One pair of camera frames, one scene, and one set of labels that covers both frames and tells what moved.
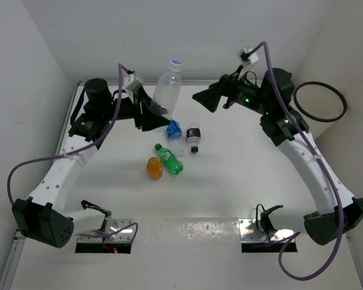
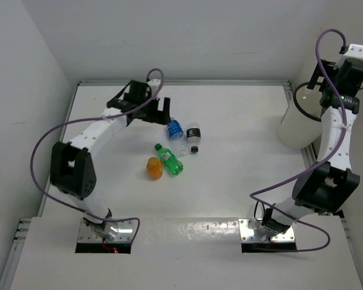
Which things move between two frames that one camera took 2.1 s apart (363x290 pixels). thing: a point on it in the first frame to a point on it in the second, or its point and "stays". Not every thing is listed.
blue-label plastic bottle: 175,135 stays
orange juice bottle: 154,168 stays
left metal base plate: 111,226 stays
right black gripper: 210,97 to 316,77
